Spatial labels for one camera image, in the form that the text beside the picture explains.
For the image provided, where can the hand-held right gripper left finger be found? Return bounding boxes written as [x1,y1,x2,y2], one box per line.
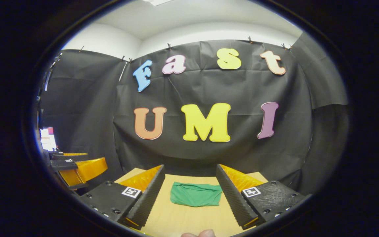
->
[79,164,166,231]

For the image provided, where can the row of black cloth clips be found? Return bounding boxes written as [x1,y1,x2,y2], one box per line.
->
[78,36,293,65]

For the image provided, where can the green T-shirt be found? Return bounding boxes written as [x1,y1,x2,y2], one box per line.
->
[170,182,223,208]

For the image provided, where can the bright white panel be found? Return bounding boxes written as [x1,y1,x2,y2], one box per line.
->
[39,127,58,152]

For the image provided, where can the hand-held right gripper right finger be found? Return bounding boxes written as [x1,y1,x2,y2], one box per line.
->
[216,164,308,230]

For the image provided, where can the black backdrop cloth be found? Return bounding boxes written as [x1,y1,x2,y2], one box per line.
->
[38,32,349,198]

